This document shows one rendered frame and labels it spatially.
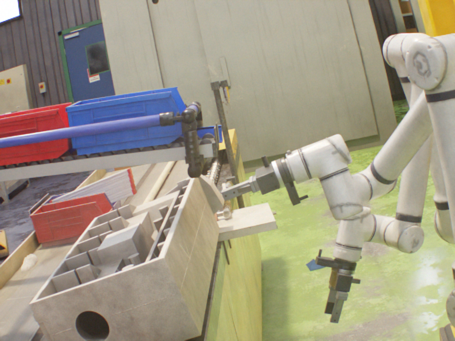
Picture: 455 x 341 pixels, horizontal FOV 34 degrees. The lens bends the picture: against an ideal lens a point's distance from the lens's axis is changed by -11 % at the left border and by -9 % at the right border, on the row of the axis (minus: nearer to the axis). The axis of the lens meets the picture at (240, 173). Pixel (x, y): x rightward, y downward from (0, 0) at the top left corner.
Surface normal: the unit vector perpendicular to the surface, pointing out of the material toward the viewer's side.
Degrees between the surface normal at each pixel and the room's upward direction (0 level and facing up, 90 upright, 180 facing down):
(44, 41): 90
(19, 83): 90
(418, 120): 100
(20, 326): 0
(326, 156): 78
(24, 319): 0
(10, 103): 90
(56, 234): 92
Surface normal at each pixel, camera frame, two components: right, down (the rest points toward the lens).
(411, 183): -0.45, -0.01
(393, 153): -0.67, 0.41
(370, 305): -0.21, -0.96
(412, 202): -0.14, 0.04
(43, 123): -0.02, 0.22
